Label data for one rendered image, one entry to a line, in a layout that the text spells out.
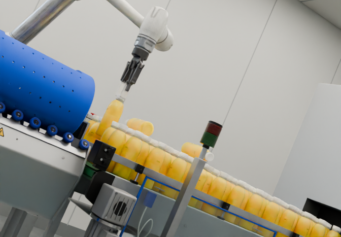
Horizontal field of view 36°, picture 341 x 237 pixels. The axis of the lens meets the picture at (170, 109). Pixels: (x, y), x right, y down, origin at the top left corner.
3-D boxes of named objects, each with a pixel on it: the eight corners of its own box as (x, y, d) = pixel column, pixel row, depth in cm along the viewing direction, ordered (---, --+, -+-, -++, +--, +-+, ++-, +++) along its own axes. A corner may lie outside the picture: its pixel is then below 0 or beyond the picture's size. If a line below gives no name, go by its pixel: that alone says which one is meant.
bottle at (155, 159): (133, 181, 226) (151, 142, 228) (147, 187, 228) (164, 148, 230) (139, 184, 219) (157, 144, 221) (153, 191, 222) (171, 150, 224)
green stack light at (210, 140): (196, 141, 215) (201, 130, 215) (207, 146, 218) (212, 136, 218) (205, 143, 209) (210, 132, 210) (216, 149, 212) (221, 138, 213)
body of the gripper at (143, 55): (131, 45, 237) (123, 64, 236) (139, 46, 230) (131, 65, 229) (144, 53, 241) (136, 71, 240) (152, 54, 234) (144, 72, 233)
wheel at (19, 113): (11, 109, 200) (14, 106, 198) (23, 113, 202) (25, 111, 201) (9, 119, 197) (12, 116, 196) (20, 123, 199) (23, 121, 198)
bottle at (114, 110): (105, 138, 236) (123, 101, 238) (111, 141, 230) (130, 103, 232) (92, 132, 232) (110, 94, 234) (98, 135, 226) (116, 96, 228)
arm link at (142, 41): (143, 34, 230) (138, 45, 229) (160, 43, 235) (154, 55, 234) (134, 34, 238) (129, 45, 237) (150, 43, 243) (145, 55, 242)
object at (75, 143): (64, 144, 226) (77, 117, 227) (69, 146, 227) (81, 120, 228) (72, 148, 217) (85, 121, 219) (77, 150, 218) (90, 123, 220)
